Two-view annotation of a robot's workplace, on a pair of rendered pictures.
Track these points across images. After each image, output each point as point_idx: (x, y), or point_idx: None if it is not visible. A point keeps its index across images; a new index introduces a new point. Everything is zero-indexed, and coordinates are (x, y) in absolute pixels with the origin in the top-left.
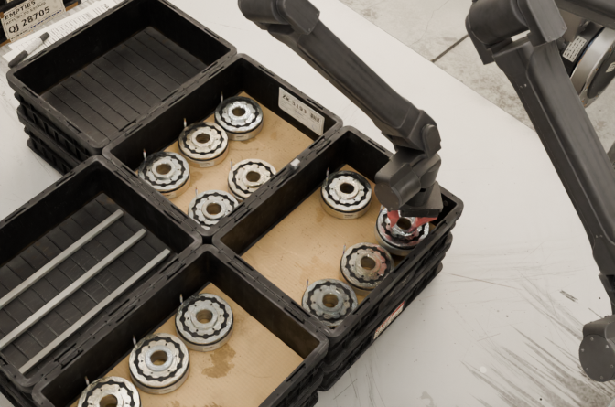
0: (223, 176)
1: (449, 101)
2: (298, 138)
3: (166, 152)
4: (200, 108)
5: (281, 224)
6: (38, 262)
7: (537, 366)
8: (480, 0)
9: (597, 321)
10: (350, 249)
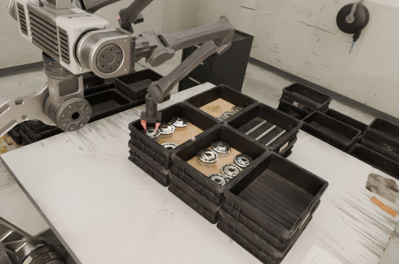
0: (219, 164)
1: (88, 237)
2: None
3: (245, 166)
4: None
5: None
6: None
7: (105, 133)
8: None
9: (139, 17)
10: (170, 132)
